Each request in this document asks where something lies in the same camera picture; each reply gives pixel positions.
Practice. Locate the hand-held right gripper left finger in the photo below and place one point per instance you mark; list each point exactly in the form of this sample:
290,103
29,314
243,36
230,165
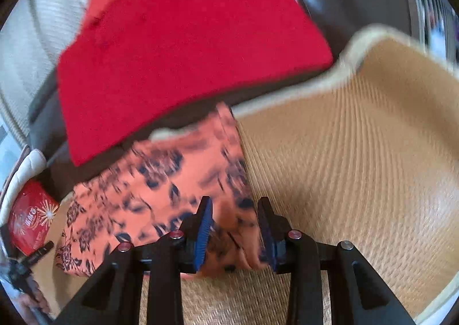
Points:
202,235

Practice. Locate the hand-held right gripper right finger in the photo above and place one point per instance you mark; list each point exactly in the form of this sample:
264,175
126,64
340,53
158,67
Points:
269,239

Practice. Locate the orange floral shirt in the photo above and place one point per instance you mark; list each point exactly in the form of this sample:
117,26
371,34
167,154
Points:
161,185

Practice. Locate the red printed box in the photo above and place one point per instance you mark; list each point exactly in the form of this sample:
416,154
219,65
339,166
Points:
30,217

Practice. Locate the woven bamboo seat mat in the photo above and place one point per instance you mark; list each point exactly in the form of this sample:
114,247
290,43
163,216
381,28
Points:
358,167

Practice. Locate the red knitted blanket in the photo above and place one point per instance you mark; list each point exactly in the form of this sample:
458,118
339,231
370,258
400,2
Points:
186,59

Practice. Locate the beige dotted curtain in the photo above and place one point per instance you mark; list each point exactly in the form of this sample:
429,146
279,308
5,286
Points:
43,30

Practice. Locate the window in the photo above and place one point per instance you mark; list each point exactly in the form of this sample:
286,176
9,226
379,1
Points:
430,5

